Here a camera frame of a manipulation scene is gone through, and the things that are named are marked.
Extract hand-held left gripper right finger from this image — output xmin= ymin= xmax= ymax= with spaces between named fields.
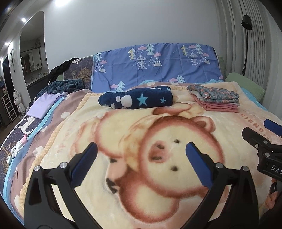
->
xmin=176 ymin=141 xmax=259 ymax=229

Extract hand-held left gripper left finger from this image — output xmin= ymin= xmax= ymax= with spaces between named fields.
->
xmin=23 ymin=141 xmax=100 ymax=229

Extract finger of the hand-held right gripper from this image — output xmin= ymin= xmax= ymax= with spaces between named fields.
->
xmin=264 ymin=119 xmax=282 ymax=137
xmin=242 ymin=127 xmax=276 ymax=153

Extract navy star fleece jacket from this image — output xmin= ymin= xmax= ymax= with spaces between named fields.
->
xmin=98 ymin=86 xmax=173 ymax=110

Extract pink folded clothes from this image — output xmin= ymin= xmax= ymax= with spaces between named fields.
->
xmin=191 ymin=92 xmax=239 ymax=113

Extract floral folded clothes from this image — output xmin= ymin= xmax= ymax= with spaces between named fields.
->
xmin=187 ymin=85 xmax=240 ymax=104

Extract person's right hand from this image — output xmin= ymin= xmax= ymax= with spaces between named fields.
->
xmin=265 ymin=178 xmax=282 ymax=209

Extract light blue sheet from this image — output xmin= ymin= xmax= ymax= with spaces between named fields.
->
xmin=240 ymin=87 xmax=269 ymax=110

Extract green pillow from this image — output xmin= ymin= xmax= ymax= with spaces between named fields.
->
xmin=225 ymin=73 xmax=265 ymax=102

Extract bear printed blanket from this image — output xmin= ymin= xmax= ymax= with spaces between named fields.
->
xmin=4 ymin=80 xmax=282 ymax=229

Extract lilac folded cloth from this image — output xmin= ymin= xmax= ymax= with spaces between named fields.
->
xmin=27 ymin=92 xmax=68 ymax=119

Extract dark teal fleece throw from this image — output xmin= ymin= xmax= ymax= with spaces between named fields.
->
xmin=36 ymin=79 xmax=85 ymax=99

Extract white cat figurine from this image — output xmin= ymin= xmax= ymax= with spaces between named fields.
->
xmin=13 ymin=91 xmax=26 ymax=117

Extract dark patterned bed sheet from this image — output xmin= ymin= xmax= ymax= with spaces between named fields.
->
xmin=0 ymin=56 xmax=94 ymax=183

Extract white shelf rack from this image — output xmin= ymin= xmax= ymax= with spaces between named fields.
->
xmin=1 ymin=92 xmax=17 ymax=121

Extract black garment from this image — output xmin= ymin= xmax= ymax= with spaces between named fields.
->
xmin=49 ymin=58 xmax=80 ymax=83

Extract blue tree print sheet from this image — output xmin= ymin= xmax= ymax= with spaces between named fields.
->
xmin=91 ymin=43 xmax=225 ymax=93

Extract black floor lamp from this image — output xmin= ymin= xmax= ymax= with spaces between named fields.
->
xmin=241 ymin=14 xmax=253 ymax=76

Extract white deer wall clock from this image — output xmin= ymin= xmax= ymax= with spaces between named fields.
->
xmin=9 ymin=47 xmax=16 ymax=66

